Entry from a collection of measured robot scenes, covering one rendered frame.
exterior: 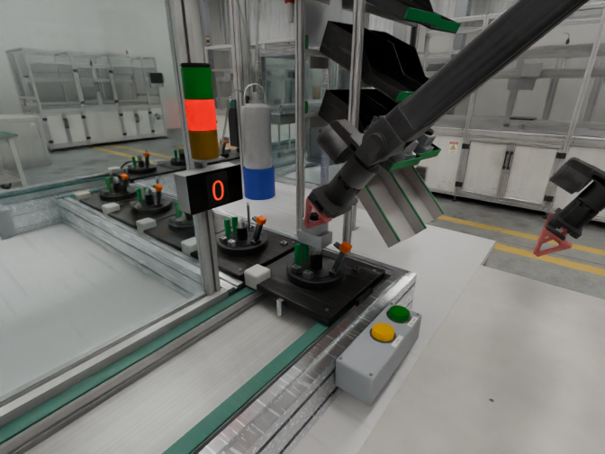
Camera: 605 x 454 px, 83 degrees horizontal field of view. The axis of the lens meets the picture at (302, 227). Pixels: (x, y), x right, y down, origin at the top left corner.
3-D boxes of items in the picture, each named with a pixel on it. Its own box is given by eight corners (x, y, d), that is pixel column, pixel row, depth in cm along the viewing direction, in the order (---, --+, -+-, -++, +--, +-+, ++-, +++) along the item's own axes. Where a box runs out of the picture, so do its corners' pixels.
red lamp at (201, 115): (222, 129, 61) (220, 99, 59) (199, 131, 58) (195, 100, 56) (205, 126, 64) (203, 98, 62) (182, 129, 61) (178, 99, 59)
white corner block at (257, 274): (271, 284, 81) (271, 268, 79) (257, 292, 77) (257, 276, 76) (257, 277, 83) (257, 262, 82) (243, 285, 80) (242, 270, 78)
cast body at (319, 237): (332, 243, 78) (333, 214, 75) (320, 249, 75) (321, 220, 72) (303, 233, 83) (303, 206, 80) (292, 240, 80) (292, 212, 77)
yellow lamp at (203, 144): (225, 157, 63) (222, 129, 61) (203, 160, 60) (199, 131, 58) (208, 153, 66) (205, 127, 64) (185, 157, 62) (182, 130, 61)
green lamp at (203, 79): (220, 98, 59) (217, 68, 57) (195, 100, 56) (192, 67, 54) (203, 98, 62) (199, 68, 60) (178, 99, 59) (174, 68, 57)
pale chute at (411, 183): (433, 220, 109) (445, 213, 105) (410, 231, 101) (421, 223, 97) (387, 149, 115) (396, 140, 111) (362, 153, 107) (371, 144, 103)
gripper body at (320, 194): (306, 195, 69) (326, 170, 64) (335, 184, 76) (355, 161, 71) (327, 220, 67) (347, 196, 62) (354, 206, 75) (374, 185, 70)
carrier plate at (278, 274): (384, 276, 83) (385, 269, 83) (329, 327, 66) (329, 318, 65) (307, 249, 97) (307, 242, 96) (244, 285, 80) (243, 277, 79)
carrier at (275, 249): (302, 248, 98) (302, 206, 93) (239, 283, 81) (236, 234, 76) (245, 228, 112) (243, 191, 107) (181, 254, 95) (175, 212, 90)
